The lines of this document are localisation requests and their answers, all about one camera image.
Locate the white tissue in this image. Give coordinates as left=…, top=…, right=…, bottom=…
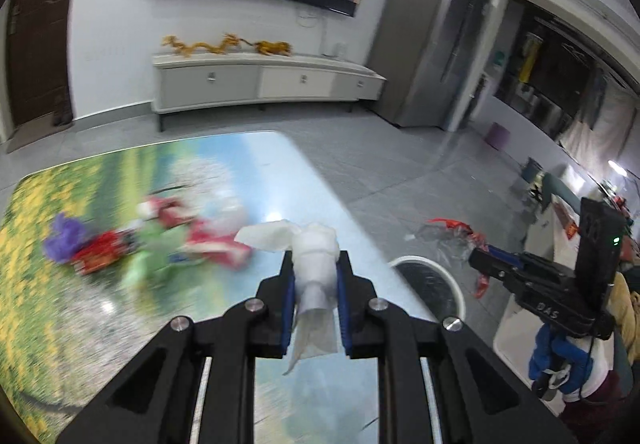
left=235, top=220, right=341, bottom=372

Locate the blue small waste bin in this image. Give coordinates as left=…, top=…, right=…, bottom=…
left=521, top=157, right=542, bottom=184

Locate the purple plastic bag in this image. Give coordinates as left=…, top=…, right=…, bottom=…
left=42, top=212, right=96, bottom=264

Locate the golden tiger figurine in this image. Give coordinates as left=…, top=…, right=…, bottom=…
left=253, top=40, right=292, bottom=56

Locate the purple stool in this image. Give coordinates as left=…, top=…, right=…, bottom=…
left=485, top=122, right=511, bottom=152

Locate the grey double door refrigerator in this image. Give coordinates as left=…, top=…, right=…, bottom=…
left=367, top=0, right=489, bottom=128

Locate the golden dragon figurine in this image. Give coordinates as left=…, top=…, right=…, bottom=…
left=160, top=34, right=252, bottom=57

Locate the light green paper wrapper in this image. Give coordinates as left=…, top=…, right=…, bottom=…
left=122, top=221, right=191, bottom=294

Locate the dark brown entrance door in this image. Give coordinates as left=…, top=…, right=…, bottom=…
left=6, top=0, right=73, bottom=126

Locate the white round trash bin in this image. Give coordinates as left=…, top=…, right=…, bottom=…
left=390, top=256, right=466, bottom=320

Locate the right hand blue white glove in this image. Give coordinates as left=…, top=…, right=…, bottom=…
left=528, top=324, right=608, bottom=403

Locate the white router on console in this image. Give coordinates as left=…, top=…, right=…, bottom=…
left=333, top=42, right=347, bottom=60

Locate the brown door mat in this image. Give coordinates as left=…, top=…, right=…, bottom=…
left=6, top=114, right=74, bottom=154

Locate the red white paper box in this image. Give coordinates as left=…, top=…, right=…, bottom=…
left=137, top=195, right=252, bottom=270

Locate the red snack bag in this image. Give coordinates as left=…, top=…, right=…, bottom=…
left=414, top=218, right=489, bottom=300

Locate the white TV console cabinet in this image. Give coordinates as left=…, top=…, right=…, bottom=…
left=152, top=53, right=386, bottom=130

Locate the red yellow snack packet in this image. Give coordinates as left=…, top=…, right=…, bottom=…
left=70, top=230, right=138, bottom=275

